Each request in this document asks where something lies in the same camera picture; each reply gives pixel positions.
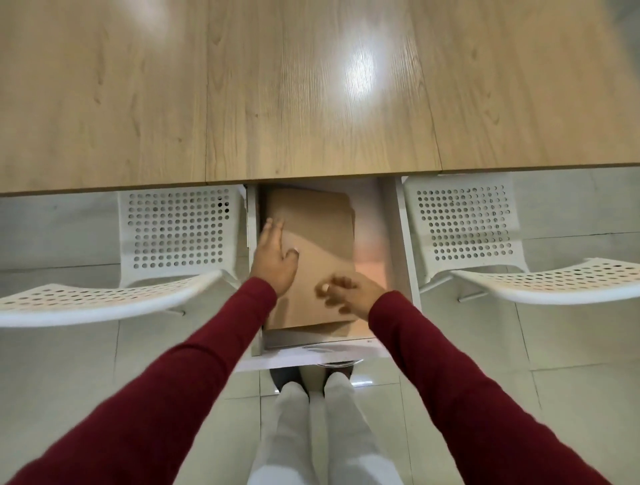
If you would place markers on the person's left hand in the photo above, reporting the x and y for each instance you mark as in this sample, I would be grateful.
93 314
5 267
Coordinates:
272 265

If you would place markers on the person's right hand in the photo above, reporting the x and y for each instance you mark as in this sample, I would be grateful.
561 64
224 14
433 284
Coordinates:
357 297

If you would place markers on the tan placemat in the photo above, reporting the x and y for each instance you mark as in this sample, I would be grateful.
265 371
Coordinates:
320 225

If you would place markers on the white drawer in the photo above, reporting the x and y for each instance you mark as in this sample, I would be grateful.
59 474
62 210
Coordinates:
372 220

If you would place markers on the person's right forearm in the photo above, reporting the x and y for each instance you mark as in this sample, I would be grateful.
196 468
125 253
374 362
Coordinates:
475 399

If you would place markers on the person's left forearm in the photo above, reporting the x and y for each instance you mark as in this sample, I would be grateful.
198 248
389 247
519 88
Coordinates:
150 399

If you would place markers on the person's right leg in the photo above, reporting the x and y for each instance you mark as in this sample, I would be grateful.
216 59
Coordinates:
345 429

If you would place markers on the person's leg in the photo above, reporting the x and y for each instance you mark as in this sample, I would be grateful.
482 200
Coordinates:
285 439
345 429

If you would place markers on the person's left leg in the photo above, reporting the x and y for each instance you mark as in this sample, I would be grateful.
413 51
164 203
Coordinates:
285 439

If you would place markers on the dark grey slipper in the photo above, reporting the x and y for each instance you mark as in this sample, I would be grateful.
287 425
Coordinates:
277 380
350 372

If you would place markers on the white perforated plastic chair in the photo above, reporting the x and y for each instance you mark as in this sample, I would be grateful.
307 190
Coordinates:
550 296
75 316

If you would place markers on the light wooden table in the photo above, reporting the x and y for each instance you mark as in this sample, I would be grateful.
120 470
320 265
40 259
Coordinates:
150 100

